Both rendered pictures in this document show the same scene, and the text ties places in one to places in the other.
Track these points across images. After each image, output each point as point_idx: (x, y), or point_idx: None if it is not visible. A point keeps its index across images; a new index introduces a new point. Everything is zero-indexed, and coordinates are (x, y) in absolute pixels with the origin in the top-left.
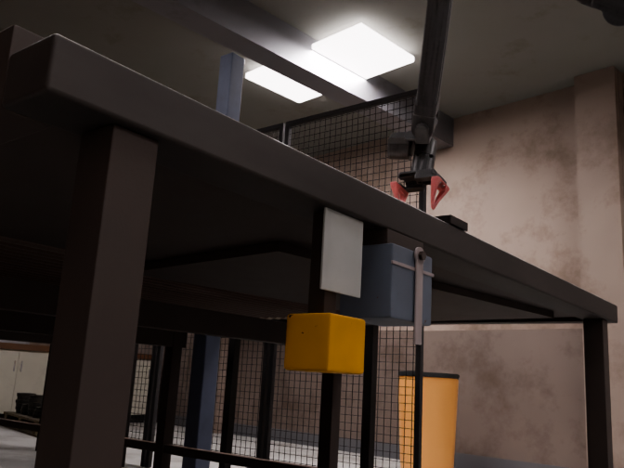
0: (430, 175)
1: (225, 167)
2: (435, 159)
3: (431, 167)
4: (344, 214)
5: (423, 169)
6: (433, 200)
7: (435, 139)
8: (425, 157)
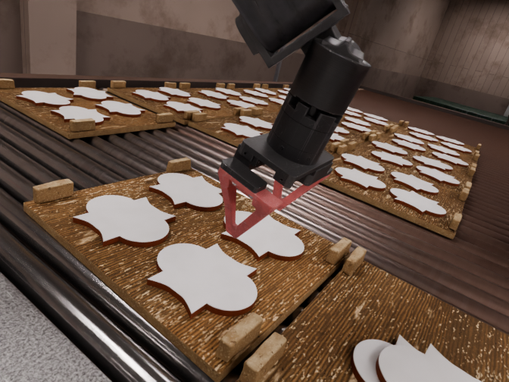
0: (234, 156)
1: None
2: (320, 109)
3: (284, 134)
4: None
5: (255, 136)
6: (225, 217)
7: (323, 47)
8: (284, 103)
